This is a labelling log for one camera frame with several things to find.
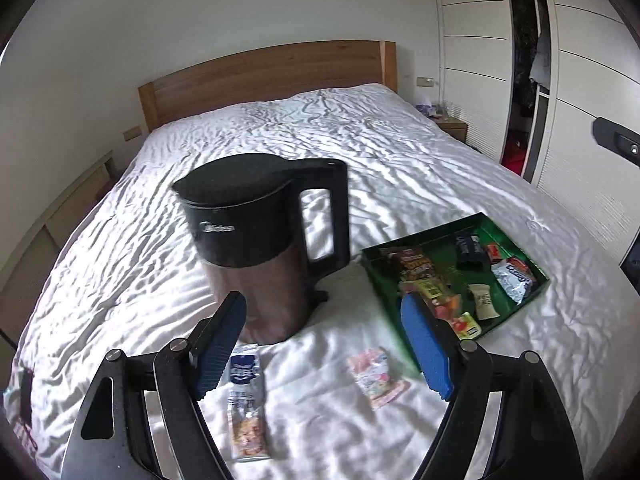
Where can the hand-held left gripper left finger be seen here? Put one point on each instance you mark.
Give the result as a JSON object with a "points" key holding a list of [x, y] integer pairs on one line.
{"points": [[220, 345]]}

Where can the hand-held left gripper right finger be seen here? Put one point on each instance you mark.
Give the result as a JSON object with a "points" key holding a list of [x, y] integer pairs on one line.
{"points": [[425, 345]]}

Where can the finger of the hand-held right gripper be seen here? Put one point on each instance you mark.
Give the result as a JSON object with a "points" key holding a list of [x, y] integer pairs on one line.
{"points": [[620, 140]]}

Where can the clear gummy candy bag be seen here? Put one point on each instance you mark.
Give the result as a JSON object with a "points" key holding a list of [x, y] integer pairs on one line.
{"points": [[432, 297]]}

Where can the green tray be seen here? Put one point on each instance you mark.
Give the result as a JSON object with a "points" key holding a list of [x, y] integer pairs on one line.
{"points": [[442, 260]]}

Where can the chocolate wafer snack packet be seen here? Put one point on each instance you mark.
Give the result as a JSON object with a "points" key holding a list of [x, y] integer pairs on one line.
{"points": [[515, 280]]}

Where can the yellow green snack packet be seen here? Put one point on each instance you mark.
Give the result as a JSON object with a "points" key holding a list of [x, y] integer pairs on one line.
{"points": [[465, 326]]}

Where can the pink snack packet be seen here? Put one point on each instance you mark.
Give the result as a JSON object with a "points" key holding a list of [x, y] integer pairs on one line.
{"points": [[377, 377]]}

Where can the long blue white packet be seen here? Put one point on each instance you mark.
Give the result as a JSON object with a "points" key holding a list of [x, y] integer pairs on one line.
{"points": [[247, 410]]}

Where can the cream wrapped candy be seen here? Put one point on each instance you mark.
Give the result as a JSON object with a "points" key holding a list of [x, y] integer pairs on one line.
{"points": [[484, 302]]}

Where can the brown yellow snack packet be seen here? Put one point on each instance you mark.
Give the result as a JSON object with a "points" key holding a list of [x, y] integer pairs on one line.
{"points": [[407, 265]]}

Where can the dark snack packet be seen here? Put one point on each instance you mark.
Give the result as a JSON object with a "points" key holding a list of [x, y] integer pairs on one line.
{"points": [[470, 250]]}

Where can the black electric kettle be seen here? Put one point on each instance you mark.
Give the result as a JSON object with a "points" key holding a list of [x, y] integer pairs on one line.
{"points": [[240, 240]]}

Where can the red cloth item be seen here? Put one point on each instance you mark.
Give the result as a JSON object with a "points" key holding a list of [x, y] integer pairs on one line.
{"points": [[513, 159]]}

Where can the white hanging garment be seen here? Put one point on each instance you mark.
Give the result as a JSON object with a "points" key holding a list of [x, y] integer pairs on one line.
{"points": [[541, 62]]}

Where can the small red snack packet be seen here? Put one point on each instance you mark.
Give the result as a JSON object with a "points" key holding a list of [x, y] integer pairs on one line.
{"points": [[494, 251]]}

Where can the dark hanging clothes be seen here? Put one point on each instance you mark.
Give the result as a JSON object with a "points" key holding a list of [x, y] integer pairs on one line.
{"points": [[523, 60]]}

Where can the dark object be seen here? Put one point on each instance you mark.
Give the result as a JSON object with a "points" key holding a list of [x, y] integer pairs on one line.
{"points": [[631, 265]]}

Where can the white wardrobe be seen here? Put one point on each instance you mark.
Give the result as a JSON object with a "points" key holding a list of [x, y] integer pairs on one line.
{"points": [[475, 60]]}

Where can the wooden nightstand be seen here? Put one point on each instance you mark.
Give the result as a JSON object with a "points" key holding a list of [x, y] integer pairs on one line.
{"points": [[452, 129]]}

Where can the clear drinking glasses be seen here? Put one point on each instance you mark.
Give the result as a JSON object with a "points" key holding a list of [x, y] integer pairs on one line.
{"points": [[442, 109]]}

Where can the purple tissue pack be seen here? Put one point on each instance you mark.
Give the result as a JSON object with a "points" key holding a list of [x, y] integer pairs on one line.
{"points": [[425, 107]]}

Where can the white bed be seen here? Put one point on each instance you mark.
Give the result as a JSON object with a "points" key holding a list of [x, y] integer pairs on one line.
{"points": [[390, 150]]}

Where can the wooden headboard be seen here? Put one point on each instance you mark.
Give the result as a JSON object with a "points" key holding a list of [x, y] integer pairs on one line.
{"points": [[250, 80]]}

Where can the gold wall switch plate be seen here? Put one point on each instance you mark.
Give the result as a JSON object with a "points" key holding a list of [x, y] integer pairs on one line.
{"points": [[425, 81]]}

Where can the beige wall switch plate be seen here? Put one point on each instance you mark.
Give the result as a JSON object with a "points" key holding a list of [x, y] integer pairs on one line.
{"points": [[133, 133]]}

